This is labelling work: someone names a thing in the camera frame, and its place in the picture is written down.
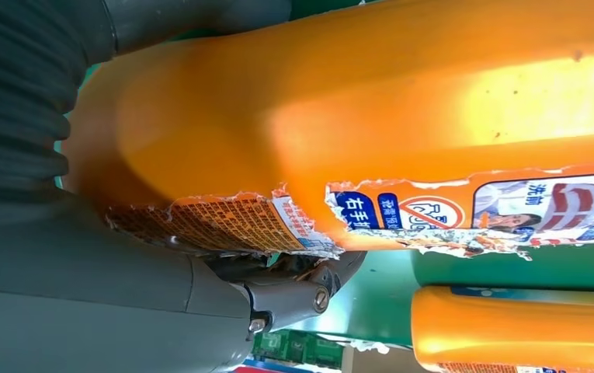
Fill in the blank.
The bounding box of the black tablet on stand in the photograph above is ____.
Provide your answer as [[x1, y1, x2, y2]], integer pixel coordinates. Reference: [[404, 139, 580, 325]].
[[252, 328, 345, 371]]

